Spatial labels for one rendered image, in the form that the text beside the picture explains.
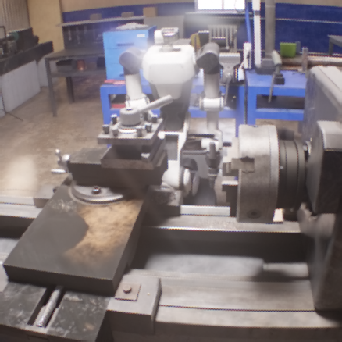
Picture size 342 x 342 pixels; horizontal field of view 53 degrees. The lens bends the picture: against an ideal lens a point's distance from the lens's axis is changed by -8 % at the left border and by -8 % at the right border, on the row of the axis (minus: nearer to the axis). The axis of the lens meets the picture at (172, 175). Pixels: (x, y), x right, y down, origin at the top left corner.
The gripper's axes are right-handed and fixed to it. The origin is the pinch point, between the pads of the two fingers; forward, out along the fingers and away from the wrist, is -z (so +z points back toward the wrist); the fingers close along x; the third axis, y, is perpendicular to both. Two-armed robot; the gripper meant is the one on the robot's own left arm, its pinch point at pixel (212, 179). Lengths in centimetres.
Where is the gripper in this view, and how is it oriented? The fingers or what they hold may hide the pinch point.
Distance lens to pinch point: 228.9
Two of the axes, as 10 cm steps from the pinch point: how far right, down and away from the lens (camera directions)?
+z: -0.5, -8.9, -4.6
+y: 9.8, 0.4, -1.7
